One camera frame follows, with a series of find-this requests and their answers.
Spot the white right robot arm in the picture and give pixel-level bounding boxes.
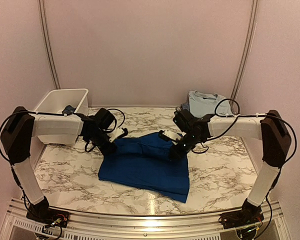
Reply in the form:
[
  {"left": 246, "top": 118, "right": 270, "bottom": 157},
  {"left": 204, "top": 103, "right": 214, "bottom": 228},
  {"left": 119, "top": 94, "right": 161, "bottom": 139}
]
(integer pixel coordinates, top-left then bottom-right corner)
[{"left": 169, "top": 107, "right": 297, "bottom": 224}]

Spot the aluminium front frame rail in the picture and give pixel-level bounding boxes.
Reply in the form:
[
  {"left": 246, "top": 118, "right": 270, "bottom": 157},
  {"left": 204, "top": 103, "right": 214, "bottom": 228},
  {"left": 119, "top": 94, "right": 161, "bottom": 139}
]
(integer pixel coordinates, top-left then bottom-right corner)
[{"left": 0, "top": 198, "right": 291, "bottom": 240}]

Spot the white plastic laundry bin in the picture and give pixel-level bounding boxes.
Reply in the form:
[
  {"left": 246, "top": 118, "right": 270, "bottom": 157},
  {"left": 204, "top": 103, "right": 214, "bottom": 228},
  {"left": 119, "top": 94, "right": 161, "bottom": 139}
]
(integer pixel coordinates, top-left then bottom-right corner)
[{"left": 32, "top": 88, "right": 89, "bottom": 146}]

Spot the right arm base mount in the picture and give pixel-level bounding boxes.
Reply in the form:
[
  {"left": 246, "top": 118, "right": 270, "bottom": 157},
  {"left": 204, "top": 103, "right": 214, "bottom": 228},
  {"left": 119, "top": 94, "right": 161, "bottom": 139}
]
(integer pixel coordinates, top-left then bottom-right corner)
[{"left": 218, "top": 199, "right": 264, "bottom": 229}]

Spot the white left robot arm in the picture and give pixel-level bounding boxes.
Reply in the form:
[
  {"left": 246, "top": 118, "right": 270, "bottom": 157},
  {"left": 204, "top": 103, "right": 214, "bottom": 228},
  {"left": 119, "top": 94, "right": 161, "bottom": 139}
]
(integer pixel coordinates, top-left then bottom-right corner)
[{"left": 0, "top": 106, "right": 119, "bottom": 223}]

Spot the light blue garment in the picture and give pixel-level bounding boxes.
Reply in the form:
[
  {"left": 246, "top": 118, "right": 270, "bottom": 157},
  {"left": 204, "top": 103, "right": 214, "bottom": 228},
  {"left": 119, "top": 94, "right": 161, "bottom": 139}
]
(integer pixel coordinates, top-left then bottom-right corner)
[{"left": 188, "top": 90, "right": 225, "bottom": 118}]

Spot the dark blue garment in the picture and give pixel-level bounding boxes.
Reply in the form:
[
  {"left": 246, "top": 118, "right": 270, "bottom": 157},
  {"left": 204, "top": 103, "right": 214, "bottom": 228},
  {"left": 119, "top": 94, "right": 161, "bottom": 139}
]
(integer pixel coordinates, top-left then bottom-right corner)
[{"left": 98, "top": 132, "right": 190, "bottom": 203}]

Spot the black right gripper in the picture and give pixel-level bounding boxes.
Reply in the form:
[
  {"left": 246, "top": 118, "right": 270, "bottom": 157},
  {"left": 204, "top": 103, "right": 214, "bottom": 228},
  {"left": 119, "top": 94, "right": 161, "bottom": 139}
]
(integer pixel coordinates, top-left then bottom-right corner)
[{"left": 169, "top": 131, "right": 203, "bottom": 161}]

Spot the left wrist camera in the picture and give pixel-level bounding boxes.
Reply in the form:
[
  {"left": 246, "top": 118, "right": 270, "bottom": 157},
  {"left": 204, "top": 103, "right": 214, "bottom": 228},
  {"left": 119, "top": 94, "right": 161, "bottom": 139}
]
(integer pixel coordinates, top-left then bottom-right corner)
[{"left": 107, "top": 127, "right": 129, "bottom": 143}]

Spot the blue checked shirt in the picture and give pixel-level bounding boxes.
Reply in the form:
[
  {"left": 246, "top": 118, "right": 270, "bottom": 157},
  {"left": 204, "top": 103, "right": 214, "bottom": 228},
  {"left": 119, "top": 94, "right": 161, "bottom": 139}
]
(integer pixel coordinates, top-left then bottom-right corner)
[{"left": 175, "top": 101, "right": 190, "bottom": 113}]

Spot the grey blue garment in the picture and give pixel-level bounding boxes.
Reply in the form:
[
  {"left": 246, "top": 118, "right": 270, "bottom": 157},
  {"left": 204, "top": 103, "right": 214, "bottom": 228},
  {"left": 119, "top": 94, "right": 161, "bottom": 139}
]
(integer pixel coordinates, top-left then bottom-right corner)
[{"left": 61, "top": 105, "right": 76, "bottom": 116}]

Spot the left wall aluminium post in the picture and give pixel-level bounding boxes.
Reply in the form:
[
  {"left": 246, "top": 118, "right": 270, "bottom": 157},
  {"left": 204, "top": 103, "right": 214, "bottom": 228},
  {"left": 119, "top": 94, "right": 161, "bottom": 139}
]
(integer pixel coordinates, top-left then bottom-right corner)
[{"left": 38, "top": 0, "right": 61, "bottom": 90}]

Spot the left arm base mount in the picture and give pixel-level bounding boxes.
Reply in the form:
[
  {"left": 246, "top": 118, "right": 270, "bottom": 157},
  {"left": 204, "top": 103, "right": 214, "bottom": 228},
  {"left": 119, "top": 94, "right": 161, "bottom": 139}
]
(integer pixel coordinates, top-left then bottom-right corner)
[{"left": 24, "top": 196, "right": 70, "bottom": 228}]

